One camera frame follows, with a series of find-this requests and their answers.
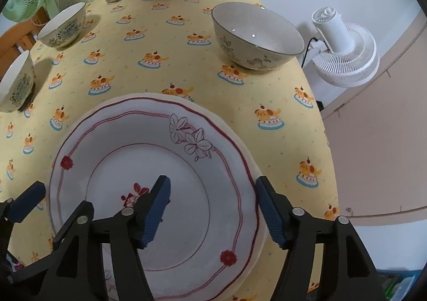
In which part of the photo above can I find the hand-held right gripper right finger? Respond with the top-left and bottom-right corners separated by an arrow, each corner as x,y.
255,176 -> 388,301

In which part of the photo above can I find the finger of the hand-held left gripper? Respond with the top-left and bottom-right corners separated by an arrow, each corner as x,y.
7,181 -> 46,223
52,201 -> 94,252

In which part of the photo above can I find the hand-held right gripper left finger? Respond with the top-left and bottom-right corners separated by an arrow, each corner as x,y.
42,174 -> 172,301

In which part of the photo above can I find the white plate with red trim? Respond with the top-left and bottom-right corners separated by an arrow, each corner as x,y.
48,97 -> 261,301

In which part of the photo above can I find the round yellow floral plate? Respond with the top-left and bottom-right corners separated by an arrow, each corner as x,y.
100,92 -> 269,301

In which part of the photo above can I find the small floral ceramic bowl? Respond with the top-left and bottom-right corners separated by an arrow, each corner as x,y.
0,50 -> 35,113
37,2 -> 86,48

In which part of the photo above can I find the large floral ceramic bowl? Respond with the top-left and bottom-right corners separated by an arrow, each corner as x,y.
211,2 -> 305,71

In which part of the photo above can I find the beige door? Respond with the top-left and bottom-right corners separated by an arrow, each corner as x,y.
318,11 -> 427,225

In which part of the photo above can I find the yellow printed tablecloth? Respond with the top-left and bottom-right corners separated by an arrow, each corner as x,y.
0,0 -> 339,301

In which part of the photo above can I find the wooden chair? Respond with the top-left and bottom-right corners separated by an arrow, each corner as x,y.
0,8 -> 45,65

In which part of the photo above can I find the white fan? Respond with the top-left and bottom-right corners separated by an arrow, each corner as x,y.
311,6 -> 380,89

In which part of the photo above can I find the black fan cable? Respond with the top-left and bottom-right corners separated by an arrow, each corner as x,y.
302,37 -> 321,68

